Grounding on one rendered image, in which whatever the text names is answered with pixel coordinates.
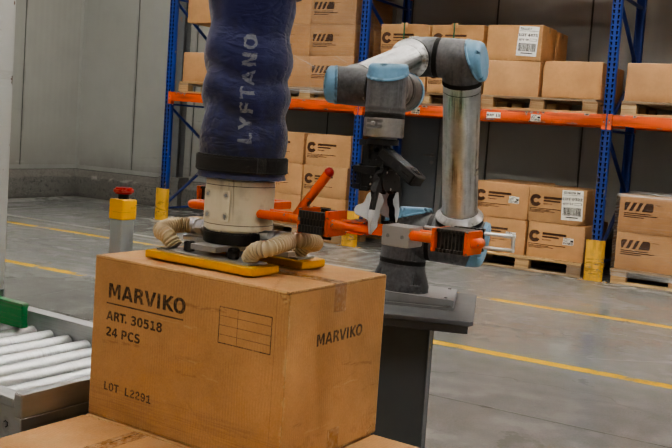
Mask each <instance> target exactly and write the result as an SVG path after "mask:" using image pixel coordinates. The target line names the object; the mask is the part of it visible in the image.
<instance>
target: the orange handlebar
mask: <svg viewBox="0 0 672 448"><path fill-rule="evenodd" d="M188 206H189V207H190V208H192V209H199V210H204V200H203V199H191V200H189V201H188ZM282 209H291V202H290V201H289V200H281V199H274V209H270V210H262V209H259V210H258V211H257V213H256V215H257V217H258V218H261V219H268V220H275V221H281V222H288V223H295V224H297V219H298V214H292V213H293V212H291V211H284V210H282ZM277 211H278V212H277ZM382 226H383V224H379V221H378V226H377V228H376V229H375V231H374V232H373V233H372V234H371V235H378V236H382ZM330 228H331V229H336V230H343V231H346V232H345V233H348V234H355V235H361V236H369V235H370V234H368V220H366V219H359V218H356V219H352V220H350V219H341V220H335V219H332V220H331V221H330ZM431 234H432V231H430V230H423V229H421V230H420V231H414V230H412V231H411V232H410V234H409V235H408V236H409V238H410V240H412V241H419V242H426V243H431ZM485 245H486V242H485V240H484V239H483V238H477V239H472V240H471V242H470V247H471V249H481V248H484V247H485Z"/></svg>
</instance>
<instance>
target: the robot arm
mask: <svg viewBox="0 0 672 448"><path fill-rule="evenodd" d="M488 68H489V57H488V51H487V48H486V46H485V44H484V43H483V42H481V41H477V40H471V39H456V38H441V37H411V38H406V39H403V40H401V41H399V42H397V43H396V44H395V45H394V47H393V48H392V50H389V51H387V52H384V53H382V54H379V55H377V56H374V57H372V58H369V59H366V60H364V61H361V62H359V63H356V64H351V65H348V66H338V65H335V66H329V67H328V68H327V70H326V73H325V77H324V84H323V91H324V97H325V99H326V101H327V102H329V103H334V104H343V105H353V106H363V107H365V117H364V130H363V135H364V136H369V138H367V139H359V145H363V152H362V163H358V164H357V165H353V176H352V188H355V189H359V190H360V191H369V190H371V192H369V193H368V194H367V196H366V199H365V201H364V202H363V203H361V204H358V205H356V206H355V209H354V212H355V214H356V215H359V216H361V217H363V218H365V219H367V220H368V234H370V235H371V234H372V233H373V232H374V231H375V229H376V228H377V226H378V219H379V217H380V214H381V215H383V216H385V217H386V218H385V220H384V221H391V222H398V223H400V224H408V225H415V226H422V227H423V230H430V229H424V226H425V225H426V226H436V227H443V226H450V227H451V226H452V227H454V226H465V227H474V228H483V229H486V232H491V224H490V223H488V222H483V213H482V212H481V211H480V210H479V209H478V208H477V207H478V172H479V136H480V101H481V86H482V82H484V81H486V79H487V77H488V72H489V71H488ZM418 77H437V78H442V86H443V142H442V208H440V209H439V210H438V211H437V212H436V215H433V214H432V213H433V210H432V208H426V207H407V206H401V196H402V190H401V184H400V177H401V178H402V179H403V180H404V181H405V182H406V183H407V184H408V185H410V186H421V184H422V183H423V181H424V180H425V178H426V177H425V176H424V175H422V173H421V172H420V171H419V170H418V169H416V168H414V167H413V166H412V165H411V164H410V163H409V162H407V161H406V160H405V159H404V158H403V157H402V156H401V155H399V154H398V153H397V152H396V151H395V150H394V149H391V148H390V147H391V146H399V140H397V138H399V139H403V137H404V124H405V112H409V111H412V110H414V109H416V108H417V107H418V106H419V105H420V104H421V103H422V101H423V99H424V95H425V88H424V85H423V83H422V81H421V80H420V79H419V78H418ZM355 172H356V183H354V177H355ZM399 176H400V177H399ZM430 231H432V230H430ZM430 247H431V243H424V242H422V246H421V247H415V248H401V247H394V246H388V245H382V246H381V254H380V261H379V264H378V266H377V268H376V270H375V272H374V273H380V274H385V275H386V288H385V290H388V291H393V292H400V293H409V294H426V293H428V289H429V285H428V280H427V276H426V271H425V264H426V260H427V261H434V262H440V263H446V264H452V265H458V266H465V267H480V266H481V265H482V263H483V261H484V259H485V256H486V253H487V250H484V252H481V254H477V255H471V256H462V255H455V254H448V253H442V252H436V251H430Z"/></svg>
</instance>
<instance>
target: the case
mask: <svg viewBox="0 0 672 448"><path fill-rule="evenodd" d="M145 252H146V250H138V251H128V252H118V253H108V254H98V255H96V271H95V291H94V311H93V331H92V351H91V371H90V391H89V410H88V411H89V413H92V414H95V415H98V416H101V417H104V418H107V419H110V420H113V421H116V422H119V423H122V424H125V425H128V426H131V427H134V428H137V429H140V430H143V431H146V432H149V433H152V434H155V435H158V436H161V437H164V438H167V439H170V440H173V441H176V442H179V443H182V444H185V445H188V446H191V447H194V448H341V447H343V446H345V445H347V444H350V443H352V442H354V441H356V440H358V439H361V438H363V437H365V436H367V435H369V434H372V433H374V432H375V424H376V410H377V397H378V383H379V370H380V356H381V342H382V329H383V315H384V302H385V288H386V275H385V274H380V273H374V272H368V271H362V270H356V269H350V268H345V267H339V266H333V265H327V264H325V265H324V266H323V267H316V268H310V269H303V270H300V269H295V268H289V267H283V266H279V271H278V273H276V274H270V275H263V276H256V277H248V276H243V275H238V274H233V273H227V272H222V271H217V270H212V269H207V268H201V267H196V266H191V265H186V264H180V263H175V262H170V261H165V260H160V259H154V258H149V257H146V256H145Z"/></svg>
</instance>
